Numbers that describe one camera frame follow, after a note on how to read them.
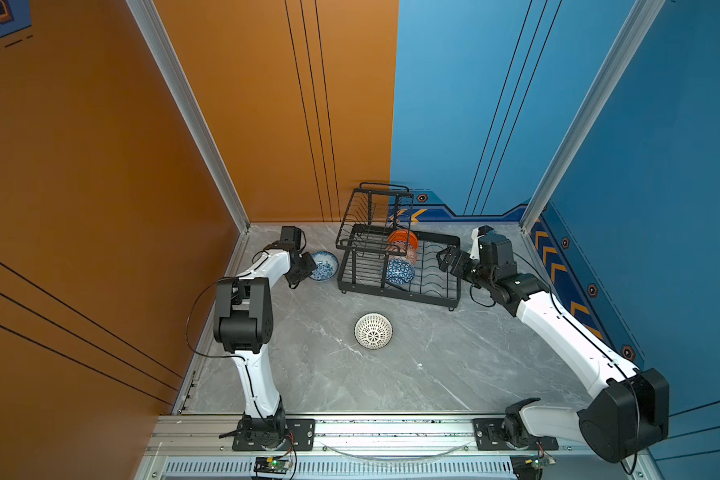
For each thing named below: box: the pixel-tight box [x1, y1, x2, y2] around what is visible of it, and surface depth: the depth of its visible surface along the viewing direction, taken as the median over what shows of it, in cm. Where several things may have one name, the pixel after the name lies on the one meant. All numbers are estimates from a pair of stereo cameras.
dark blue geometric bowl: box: [386, 258, 415, 285], surface depth 104 cm
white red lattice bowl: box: [354, 313, 394, 350], surface depth 91 cm
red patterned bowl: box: [387, 241, 419, 264], surface depth 82 cm
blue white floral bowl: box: [309, 251, 339, 281], surface depth 105 cm
